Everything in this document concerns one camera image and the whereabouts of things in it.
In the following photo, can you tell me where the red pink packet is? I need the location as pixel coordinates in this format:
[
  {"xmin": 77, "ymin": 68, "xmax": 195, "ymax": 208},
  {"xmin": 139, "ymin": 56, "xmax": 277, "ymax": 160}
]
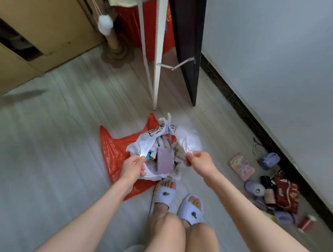
[{"xmin": 228, "ymin": 152, "xmax": 257, "ymax": 183}]

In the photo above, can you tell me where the person's left forearm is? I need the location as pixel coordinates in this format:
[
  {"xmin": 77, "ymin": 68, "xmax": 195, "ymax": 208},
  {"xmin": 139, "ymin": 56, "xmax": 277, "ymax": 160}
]
[{"xmin": 33, "ymin": 173, "xmax": 138, "ymax": 252}]

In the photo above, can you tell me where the red snack bag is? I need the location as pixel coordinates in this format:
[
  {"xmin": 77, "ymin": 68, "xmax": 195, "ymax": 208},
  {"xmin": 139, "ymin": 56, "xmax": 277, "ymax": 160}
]
[{"xmin": 270, "ymin": 169, "xmax": 301, "ymax": 215}]

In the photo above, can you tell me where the blue white can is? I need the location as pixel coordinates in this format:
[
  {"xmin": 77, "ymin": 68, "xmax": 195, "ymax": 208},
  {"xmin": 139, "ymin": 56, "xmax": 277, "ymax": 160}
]
[
  {"xmin": 257, "ymin": 151, "xmax": 281, "ymax": 171},
  {"xmin": 274, "ymin": 210, "xmax": 296, "ymax": 228}
]

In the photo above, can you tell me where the small red bottle white cap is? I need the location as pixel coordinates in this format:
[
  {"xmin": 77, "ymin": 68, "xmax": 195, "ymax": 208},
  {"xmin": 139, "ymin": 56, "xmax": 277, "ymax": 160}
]
[{"xmin": 297, "ymin": 214, "xmax": 317, "ymax": 234}]

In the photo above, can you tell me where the person's left hand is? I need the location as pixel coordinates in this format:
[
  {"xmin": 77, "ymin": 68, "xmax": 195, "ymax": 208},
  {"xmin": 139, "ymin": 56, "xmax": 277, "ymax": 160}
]
[{"xmin": 119, "ymin": 154, "xmax": 148, "ymax": 190}]

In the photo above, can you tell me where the red plastic bag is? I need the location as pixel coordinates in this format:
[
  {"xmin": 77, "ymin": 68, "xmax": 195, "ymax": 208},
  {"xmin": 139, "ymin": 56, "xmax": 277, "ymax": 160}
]
[{"xmin": 95, "ymin": 111, "xmax": 179, "ymax": 204}]

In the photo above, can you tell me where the lavender slipper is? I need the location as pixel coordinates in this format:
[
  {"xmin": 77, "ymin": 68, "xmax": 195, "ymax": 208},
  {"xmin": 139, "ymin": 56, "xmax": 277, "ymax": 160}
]
[
  {"xmin": 152, "ymin": 182, "xmax": 178, "ymax": 212},
  {"xmin": 176, "ymin": 193, "xmax": 205, "ymax": 226}
]

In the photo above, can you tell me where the lavender left slipper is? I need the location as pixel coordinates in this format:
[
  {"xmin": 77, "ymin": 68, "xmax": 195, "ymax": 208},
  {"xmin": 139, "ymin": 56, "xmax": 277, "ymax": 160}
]
[{"xmin": 152, "ymin": 182, "xmax": 178, "ymax": 212}]

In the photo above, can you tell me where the brown bottle black cap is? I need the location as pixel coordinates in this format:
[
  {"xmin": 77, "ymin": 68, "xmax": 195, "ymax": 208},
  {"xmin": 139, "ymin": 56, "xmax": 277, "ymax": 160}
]
[{"xmin": 258, "ymin": 175, "xmax": 279, "ymax": 207}]

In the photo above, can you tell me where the person's right foot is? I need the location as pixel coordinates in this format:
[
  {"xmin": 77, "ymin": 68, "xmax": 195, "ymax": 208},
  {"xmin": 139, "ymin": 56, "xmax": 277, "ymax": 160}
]
[{"xmin": 187, "ymin": 195, "xmax": 203, "ymax": 212}]

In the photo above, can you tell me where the black leaning board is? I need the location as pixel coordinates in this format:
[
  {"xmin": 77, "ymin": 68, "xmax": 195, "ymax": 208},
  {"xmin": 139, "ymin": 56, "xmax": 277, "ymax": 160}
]
[{"xmin": 163, "ymin": 0, "xmax": 208, "ymax": 107}]

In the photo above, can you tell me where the cardboard cat scratching post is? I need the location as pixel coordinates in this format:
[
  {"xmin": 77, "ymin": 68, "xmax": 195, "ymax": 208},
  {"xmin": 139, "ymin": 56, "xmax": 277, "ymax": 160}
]
[{"xmin": 75, "ymin": 0, "xmax": 138, "ymax": 70}]

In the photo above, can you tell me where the beige perforated strap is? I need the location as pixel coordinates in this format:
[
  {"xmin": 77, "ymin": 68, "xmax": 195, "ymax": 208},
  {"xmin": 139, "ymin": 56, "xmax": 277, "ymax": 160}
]
[{"xmin": 148, "ymin": 182, "xmax": 161, "ymax": 217}]

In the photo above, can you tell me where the person's right forearm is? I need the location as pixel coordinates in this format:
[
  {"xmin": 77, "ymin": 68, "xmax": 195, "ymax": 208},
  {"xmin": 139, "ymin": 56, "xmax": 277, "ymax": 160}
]
[{"xmin": 202, "ymin": 171, "xmax": 333, "ymax": 252}]

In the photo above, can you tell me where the white printed plastic bag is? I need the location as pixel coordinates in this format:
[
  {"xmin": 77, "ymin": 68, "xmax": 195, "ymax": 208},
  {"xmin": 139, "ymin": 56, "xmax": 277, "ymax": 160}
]
[{"xmin": 124, "ymin": 110, "xmax": 205, "ymax": 184}]

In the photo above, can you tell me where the lavender drink can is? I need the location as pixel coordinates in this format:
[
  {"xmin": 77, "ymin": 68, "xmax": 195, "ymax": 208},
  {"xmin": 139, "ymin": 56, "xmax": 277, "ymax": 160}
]
[{"xmin": 244, "ymin": 181, "xmax": 267, "ymax": 198}]

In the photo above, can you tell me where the lavender right slipper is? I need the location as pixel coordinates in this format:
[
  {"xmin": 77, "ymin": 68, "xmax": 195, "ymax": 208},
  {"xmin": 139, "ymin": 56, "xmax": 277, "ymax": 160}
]
[{"xmin": 176, "ymin": 193, "xmax": 205, "ymax": 226}]

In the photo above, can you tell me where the person's right hand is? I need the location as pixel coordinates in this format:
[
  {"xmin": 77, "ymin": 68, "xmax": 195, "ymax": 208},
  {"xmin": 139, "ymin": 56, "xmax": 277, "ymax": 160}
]
[{"xmin": 184, "ymin": 150, "xmax": 220, "ymax": 186}]

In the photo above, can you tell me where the pink spiral notebook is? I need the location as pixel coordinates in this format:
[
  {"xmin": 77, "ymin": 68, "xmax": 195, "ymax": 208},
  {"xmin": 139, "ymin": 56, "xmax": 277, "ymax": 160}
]
[{"xmin": 156, "ymin": 147, "xmax": 176, "ymax": 174}]

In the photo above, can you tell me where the person's right leg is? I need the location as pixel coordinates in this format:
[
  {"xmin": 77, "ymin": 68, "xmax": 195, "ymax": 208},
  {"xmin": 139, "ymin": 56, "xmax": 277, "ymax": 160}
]
[{"xmin": 184, "ymin": 220, "xmax": 225, "ymax": 252}]

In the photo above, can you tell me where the red cardboard box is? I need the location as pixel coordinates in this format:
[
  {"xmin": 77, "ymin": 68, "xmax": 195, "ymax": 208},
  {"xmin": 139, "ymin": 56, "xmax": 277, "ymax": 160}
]
[{"xmin": 111, "ymin": 0, "xmax": 178, "ymax": 63}]

